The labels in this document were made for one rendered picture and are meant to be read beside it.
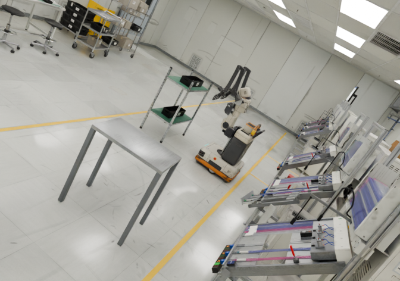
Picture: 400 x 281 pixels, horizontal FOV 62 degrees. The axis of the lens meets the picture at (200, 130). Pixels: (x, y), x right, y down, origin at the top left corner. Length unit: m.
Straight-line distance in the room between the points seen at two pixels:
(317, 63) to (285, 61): 1.07
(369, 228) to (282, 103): 10.42
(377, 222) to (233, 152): 3.33
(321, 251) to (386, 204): 0.44
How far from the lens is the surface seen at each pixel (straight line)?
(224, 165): 5.05
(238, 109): 5.11
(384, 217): 1.96
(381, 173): 2.52
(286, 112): 12.20
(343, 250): 2.06
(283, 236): 3.63
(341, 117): 7.98
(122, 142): 2.74
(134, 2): 8.99
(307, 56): 12.17
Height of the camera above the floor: 1.95
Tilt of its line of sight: 17 degrees down
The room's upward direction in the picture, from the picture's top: 30 degrees clockwise
